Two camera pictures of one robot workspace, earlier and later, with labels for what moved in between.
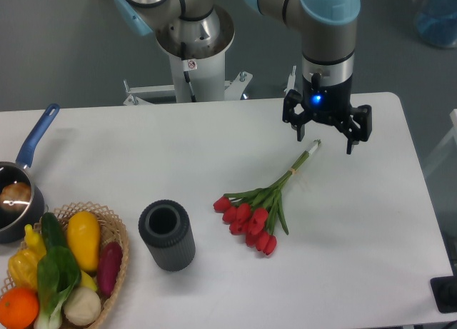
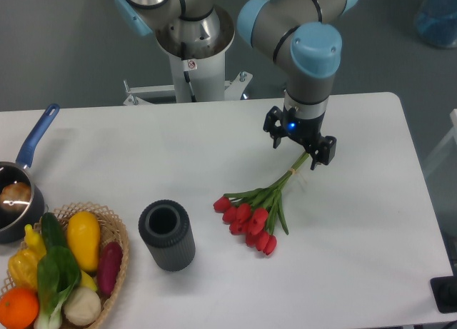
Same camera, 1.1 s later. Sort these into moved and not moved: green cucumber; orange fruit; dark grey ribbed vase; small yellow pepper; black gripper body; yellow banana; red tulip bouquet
Moved: black gripper body
Not moved: green cucumber; red tulip bouquet; orange fruit; small yellow pepper; dark grey ribbed vase; yellow banana
